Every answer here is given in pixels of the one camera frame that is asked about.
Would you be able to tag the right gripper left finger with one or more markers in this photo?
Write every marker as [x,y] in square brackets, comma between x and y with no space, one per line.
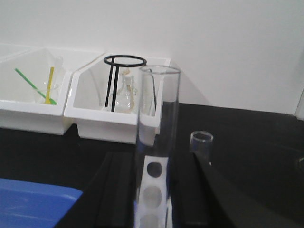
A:
[108,200]

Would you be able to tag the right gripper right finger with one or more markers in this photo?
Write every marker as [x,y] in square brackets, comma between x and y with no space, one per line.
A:
[203,198]

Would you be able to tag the clear glass test tube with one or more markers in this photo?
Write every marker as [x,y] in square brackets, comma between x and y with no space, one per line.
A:
[156,132]

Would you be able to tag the white test tube rack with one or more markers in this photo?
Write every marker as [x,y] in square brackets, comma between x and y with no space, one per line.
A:
[150,208]

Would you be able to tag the test tube in rack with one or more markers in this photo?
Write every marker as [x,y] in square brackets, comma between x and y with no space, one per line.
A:
[201,143]

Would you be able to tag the blue plastic tray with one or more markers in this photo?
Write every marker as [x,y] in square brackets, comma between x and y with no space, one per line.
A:
[26,204]

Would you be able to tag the clear glass flask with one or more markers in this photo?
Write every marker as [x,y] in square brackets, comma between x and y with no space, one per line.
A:
[126,95]

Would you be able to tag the right white storage bin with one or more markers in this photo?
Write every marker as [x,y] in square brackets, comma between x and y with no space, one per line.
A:
[86,100]

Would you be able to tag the white storage bin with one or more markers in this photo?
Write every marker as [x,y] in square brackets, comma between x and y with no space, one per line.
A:
[21,107]
[86,100]

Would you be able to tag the green plastic spoon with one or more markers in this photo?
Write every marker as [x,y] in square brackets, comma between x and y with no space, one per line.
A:
[33,86]

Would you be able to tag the middle white storage bin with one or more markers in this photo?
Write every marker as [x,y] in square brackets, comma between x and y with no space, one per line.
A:
[21,107]

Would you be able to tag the black wire tripod stand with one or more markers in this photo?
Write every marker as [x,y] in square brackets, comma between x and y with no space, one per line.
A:
[146,95]

